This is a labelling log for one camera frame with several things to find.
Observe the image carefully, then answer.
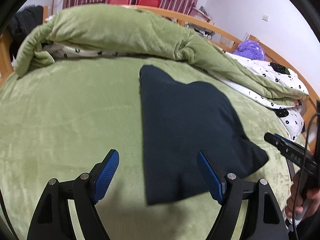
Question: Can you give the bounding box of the person's right hand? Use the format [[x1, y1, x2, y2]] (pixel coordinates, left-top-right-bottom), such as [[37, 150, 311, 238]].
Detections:
[[285, 174, 320, 218]]

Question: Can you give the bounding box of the green plush bed sheet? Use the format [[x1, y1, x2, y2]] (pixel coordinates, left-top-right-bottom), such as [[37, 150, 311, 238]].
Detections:
[[0, 57, 307, 240]]

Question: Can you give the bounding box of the purple plush toy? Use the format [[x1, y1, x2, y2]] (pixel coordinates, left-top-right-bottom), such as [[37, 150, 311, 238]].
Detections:
[[232, 39, 266, 61]]

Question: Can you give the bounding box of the white floral pillow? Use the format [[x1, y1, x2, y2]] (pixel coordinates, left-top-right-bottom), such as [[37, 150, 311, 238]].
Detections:
[[274, 106, 307, 143]]

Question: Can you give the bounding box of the black jacket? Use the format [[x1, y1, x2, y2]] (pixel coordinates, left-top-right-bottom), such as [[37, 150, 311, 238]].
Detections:
[[9, 5, 44, 55]]

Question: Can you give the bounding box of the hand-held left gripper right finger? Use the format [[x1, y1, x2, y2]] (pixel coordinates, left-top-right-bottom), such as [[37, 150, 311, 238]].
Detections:
[[197, 150, 288, 240]]

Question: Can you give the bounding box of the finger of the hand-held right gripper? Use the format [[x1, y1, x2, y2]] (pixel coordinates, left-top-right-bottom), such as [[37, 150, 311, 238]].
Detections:
[[264, 132, 320, 174]]

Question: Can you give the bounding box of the green and white floral quilt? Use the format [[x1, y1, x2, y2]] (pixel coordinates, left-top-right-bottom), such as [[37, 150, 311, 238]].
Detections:
[[14, 4, 309, 108]]

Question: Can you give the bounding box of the wooden bed frame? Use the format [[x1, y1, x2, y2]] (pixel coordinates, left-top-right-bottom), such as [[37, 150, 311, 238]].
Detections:
[[0, 4, 320, 155]]

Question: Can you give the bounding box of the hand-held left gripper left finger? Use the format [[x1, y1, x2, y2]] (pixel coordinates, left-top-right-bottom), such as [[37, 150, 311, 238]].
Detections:
[[27, 149, 120, 240]]

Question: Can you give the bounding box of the black sweatshirt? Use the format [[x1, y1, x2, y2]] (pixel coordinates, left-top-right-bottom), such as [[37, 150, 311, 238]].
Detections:
[[139, 65, 269, 205]]

